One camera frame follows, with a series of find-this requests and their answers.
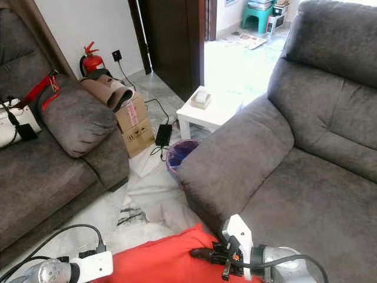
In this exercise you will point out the red pillow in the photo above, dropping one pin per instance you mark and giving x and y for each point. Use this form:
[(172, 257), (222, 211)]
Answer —
[(165, 262)]

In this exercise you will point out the dark grey-brown two-seat sofa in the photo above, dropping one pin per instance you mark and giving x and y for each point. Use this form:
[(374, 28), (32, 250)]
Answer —
[(300, 147)]

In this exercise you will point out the grey-brown long sofa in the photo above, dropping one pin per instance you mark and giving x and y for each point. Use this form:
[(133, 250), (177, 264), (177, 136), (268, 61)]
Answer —
[(47, 177)]

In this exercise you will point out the grey-brown sofa cushion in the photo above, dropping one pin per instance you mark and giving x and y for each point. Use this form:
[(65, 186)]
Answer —
[(76, 118)]

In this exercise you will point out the patterned floor mat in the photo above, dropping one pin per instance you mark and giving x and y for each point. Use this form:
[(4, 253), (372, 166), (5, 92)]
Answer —
[(244, 40)]

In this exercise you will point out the purple waste basket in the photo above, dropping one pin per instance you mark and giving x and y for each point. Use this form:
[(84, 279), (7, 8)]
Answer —
[(179, 158)]

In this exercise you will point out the white side table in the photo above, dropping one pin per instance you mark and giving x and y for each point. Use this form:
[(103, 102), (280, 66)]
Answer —
[(218, 113)]

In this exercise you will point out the brown cardboard box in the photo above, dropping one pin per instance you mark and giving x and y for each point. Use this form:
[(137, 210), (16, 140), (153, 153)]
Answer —
[(136, 124)]

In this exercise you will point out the beige tissue box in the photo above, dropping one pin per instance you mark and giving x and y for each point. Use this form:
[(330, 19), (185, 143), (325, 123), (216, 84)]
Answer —
[(201, 98)]

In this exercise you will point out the brown rolled cloth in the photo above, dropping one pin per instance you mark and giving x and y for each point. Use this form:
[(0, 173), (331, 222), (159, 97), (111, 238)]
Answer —
[(107, 88)]

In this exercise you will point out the white bag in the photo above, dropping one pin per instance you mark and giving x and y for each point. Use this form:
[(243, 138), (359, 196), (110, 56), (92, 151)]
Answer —
[(9, 124)]

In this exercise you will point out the dark brown wooden door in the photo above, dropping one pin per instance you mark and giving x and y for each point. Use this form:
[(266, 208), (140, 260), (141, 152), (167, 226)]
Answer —
[(171, 47)]

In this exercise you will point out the red fire extinguisher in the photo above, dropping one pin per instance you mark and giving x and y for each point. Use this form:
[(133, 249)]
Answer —
[(91, 61)]

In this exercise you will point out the small white box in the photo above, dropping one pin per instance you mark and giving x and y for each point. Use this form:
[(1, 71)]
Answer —
[(275, 20)]

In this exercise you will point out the green plastic stool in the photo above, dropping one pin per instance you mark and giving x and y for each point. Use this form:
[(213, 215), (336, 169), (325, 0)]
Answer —
[(256, 16)]

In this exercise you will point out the pile of household items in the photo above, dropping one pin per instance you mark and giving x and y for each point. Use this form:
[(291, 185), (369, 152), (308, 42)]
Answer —
[(260, 3)]

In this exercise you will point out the black wall socket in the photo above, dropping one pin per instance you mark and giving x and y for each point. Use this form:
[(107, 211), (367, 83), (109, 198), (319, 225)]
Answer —
[(116, 55)]

